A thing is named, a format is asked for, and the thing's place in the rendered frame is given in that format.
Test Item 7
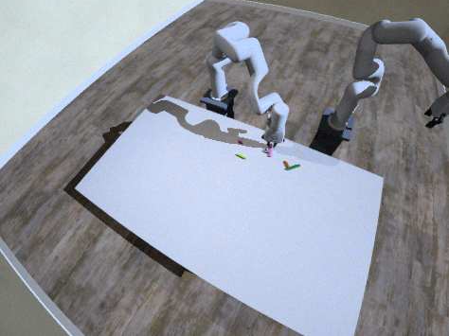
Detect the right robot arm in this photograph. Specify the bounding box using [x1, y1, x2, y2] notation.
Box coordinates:
[207, 22, 289, 133]

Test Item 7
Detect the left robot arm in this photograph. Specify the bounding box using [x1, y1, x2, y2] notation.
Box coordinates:
[328, 18, 449, 131]

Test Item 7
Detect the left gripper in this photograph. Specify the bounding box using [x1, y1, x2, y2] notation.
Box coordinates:
[424, 94, 449, 129]

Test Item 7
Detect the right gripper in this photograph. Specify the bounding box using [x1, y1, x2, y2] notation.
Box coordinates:
[261, 125, 285, 149]

